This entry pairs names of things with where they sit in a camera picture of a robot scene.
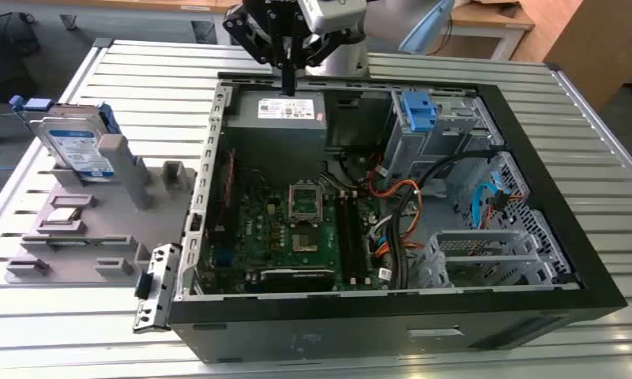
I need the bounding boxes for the green motherboard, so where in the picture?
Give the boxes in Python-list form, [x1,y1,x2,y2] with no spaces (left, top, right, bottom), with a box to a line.
[194,188,401,295]

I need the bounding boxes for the silver CPU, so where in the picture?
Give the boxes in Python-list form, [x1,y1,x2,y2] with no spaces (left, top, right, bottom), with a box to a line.
[45,205,81,223]

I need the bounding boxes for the metal slot retention latch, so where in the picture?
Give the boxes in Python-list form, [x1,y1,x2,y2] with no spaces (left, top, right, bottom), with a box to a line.
[131,242,183,333]

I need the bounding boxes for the metal disk bay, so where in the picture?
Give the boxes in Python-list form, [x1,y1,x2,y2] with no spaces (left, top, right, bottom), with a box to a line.
[409,227,581,289]

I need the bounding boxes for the black RAM slot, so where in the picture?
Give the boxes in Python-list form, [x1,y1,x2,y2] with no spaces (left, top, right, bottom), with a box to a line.
[348,189,373,286]
[333,189,360,286]

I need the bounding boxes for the black PC case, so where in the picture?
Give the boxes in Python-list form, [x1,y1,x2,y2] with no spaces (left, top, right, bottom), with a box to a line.
[165,70,629,365]

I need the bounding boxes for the metal socket cover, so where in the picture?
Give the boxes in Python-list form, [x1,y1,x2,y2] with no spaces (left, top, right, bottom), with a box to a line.
[286,180,326,227]

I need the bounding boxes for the orange red wire bundle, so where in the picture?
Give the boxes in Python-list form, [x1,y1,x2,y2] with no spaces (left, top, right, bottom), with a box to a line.
[365,177,428,257]

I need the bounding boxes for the hard disk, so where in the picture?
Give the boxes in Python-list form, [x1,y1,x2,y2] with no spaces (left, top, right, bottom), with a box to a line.
[7,94,139,185]

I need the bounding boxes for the black cable bundle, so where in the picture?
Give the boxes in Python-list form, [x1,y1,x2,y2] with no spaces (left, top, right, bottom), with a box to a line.
[386,145,509,291]

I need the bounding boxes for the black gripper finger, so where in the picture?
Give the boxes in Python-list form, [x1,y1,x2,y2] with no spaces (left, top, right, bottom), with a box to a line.
[222,9,290,97]
[288,15,368,97]

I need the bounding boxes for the grey power supply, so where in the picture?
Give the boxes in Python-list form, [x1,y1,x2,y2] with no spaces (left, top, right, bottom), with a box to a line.
[223,90,330,174]

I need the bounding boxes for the grey yellow wire bundle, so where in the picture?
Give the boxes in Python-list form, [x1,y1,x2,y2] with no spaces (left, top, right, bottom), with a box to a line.
[318,169,373,193]

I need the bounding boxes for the blue data wire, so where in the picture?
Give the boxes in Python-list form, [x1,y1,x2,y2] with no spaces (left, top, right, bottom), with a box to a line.
[472,167,508,230]

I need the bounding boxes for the black graphics card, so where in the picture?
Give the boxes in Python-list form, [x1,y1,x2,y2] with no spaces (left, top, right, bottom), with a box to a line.
[243,267,338,294]

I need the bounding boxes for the black bin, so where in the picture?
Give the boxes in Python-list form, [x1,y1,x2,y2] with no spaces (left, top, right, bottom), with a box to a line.
[0,9,41,104]

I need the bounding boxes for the grey parts rack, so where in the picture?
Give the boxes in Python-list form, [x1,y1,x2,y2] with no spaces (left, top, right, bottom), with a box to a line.
[2,133,198,285]

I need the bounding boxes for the blue expansion slot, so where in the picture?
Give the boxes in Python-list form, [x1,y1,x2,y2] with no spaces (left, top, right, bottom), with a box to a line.
[213,245,233,269]

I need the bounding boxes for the long wooden desk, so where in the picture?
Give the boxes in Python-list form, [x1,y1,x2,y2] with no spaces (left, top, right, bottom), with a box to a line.
[57,0,242,45]

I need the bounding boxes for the metal drive cage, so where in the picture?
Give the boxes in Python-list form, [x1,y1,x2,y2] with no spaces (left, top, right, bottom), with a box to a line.
[382,89,506,190]

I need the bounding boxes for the blue drive latch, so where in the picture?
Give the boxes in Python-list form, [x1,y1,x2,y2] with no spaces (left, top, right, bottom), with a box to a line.
[401,90,437,134]

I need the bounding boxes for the CPU socket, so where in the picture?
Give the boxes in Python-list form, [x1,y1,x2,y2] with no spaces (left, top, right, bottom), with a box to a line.
[290,231,321,254]

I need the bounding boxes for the green RAM stick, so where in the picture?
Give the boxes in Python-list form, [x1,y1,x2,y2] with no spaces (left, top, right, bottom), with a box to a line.
[22,235,127,248]

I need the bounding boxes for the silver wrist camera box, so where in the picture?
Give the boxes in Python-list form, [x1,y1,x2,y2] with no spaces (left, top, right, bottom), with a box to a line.
[297,0,368,36]

